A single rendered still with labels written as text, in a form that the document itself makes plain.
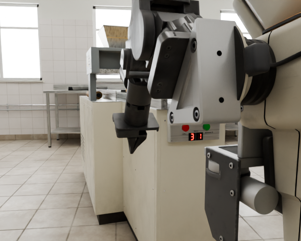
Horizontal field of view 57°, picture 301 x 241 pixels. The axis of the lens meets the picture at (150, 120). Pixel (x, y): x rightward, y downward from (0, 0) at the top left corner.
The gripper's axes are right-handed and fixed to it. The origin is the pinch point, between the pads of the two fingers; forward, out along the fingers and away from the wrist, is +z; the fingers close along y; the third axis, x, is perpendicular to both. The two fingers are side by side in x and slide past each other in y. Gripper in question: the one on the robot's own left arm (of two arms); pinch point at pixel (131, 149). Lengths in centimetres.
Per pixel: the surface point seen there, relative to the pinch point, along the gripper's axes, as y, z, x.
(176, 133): -29.0, 20.9, -33.5
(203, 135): -42, 22, -33
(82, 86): -18, 188, -399
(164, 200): -25, 49, -22
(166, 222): -27, 58, -18
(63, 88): 15, 194, -404
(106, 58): -12, 24, -122
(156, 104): -22, 13, -44
